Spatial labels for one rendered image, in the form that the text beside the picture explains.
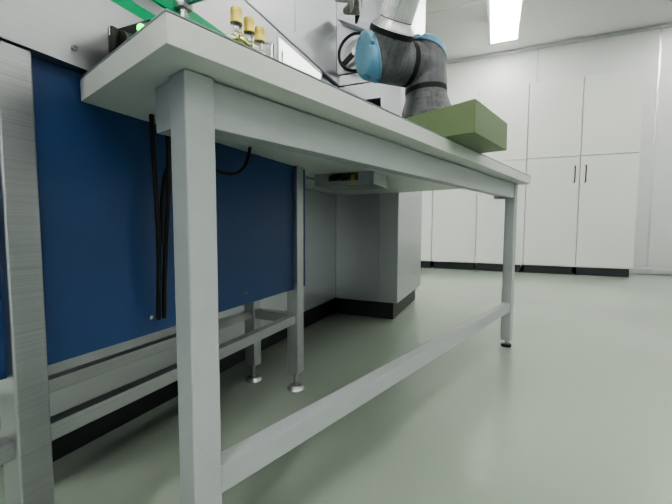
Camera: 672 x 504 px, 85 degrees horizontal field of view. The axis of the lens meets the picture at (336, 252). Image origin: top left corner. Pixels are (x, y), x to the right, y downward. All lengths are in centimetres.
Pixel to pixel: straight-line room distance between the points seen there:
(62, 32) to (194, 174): 30
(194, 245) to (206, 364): 15
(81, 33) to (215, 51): 27
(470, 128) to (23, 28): 82
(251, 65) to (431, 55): 69
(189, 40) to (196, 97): 7
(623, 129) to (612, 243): 119
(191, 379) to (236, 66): 39
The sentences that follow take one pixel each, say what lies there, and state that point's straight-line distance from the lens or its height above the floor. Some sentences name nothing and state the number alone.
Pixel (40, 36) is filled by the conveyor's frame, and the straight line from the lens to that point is 68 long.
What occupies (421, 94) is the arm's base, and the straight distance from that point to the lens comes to 109.
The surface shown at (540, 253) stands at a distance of 478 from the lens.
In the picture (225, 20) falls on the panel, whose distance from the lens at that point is 147.
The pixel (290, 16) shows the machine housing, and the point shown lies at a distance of 195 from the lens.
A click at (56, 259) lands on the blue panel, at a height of 48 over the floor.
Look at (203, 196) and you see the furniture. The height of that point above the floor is 57.
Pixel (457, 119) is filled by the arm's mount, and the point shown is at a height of 79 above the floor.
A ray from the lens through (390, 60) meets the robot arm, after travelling 105.
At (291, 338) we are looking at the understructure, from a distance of 121.
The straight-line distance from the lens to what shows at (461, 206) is 477.
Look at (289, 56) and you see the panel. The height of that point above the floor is 126.
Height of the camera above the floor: 53
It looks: 4 degrees down
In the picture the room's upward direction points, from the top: straight up
